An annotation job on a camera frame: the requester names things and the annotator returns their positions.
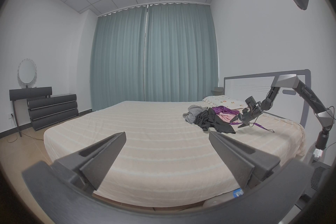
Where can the black dressing table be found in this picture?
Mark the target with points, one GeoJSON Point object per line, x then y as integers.
{"type": "Point", "coordinates": [28, 93]}

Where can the white printed pillow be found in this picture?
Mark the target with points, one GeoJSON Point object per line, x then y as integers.
{"type": "Point", "coordinates": [223, 100]}

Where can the wooden bedside table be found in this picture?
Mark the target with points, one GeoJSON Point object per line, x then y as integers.
{"type": "Point", "coordinates": [217, 91]}

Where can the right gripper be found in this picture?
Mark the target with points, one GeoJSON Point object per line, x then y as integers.
{"type": "Point", "coordinates": [251, 113]}

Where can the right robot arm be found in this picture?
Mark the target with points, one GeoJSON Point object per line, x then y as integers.
{"type": "Point", "coordinates": [309, 95]}

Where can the bed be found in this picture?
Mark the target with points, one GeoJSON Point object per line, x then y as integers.
{"type": "Point", "coordinates": [157, 144]}

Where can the black chest of drawers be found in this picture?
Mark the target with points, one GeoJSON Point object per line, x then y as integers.
{"type": "Point", "coordinates": [53, 112]}

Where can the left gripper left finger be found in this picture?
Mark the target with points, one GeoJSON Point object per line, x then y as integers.
{"type": "Point", "coordinates": [101, 157]}

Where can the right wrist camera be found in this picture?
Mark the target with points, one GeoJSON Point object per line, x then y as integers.
{"type": "Point", "coordinates": [251, 101]}

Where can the blue-green curtain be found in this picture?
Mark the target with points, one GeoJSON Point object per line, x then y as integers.
{"type": "Point", "coordinates": [118, 60]}
{"type": "Point", "coordinates": [181, 55]}

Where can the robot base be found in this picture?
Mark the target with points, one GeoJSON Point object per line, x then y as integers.
{"type": "Point", "coordinates": [319, 178]}

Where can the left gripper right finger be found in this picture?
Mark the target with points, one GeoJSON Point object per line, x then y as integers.
{"type": "Point", "coordinates": [236, 158]}

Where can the round white-framed mirror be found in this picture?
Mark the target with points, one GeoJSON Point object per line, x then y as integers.
{"type": "Point", "coordinates": [27, 72]}

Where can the pile of clothes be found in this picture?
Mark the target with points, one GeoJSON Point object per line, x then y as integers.
{"type": "Point", "coordinates": [210, 119]}

